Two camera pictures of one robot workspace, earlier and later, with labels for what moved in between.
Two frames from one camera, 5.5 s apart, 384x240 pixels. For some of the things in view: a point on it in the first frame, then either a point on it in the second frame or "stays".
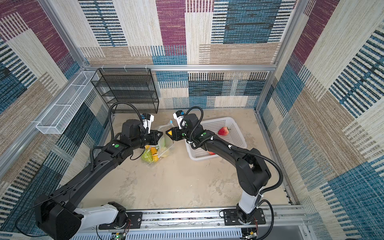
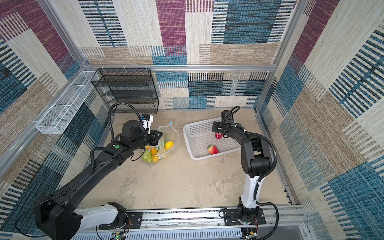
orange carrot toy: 153,150 stays
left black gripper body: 150,139 stays
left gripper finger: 157,137 stays
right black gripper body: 179,134 → 218,126
